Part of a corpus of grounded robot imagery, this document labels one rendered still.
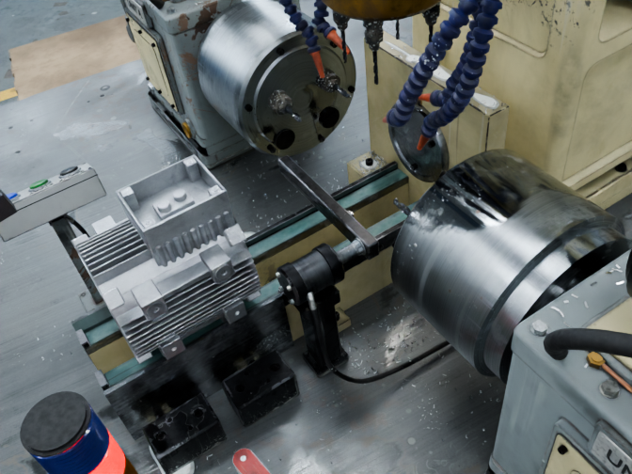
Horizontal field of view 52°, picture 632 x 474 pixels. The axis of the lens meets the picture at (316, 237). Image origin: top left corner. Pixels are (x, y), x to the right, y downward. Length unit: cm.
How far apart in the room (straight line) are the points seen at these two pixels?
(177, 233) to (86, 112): 96
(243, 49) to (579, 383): 78
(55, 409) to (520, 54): 78
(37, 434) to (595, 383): 49
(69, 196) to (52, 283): 30
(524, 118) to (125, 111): 103
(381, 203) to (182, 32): 49
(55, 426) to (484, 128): 67
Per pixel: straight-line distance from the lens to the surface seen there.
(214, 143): 143
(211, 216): 87
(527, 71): 104
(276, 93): 114
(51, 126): 178
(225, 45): 120
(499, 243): 75
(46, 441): 61
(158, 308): 86
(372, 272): 111
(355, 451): 99
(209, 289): 89
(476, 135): 98
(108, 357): 109
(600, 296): 71
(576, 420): 69
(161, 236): 85
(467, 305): 77
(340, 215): 96
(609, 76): 110
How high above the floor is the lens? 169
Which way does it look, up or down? 45 degrees down
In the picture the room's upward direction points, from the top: 9 degrees counter-clockwise
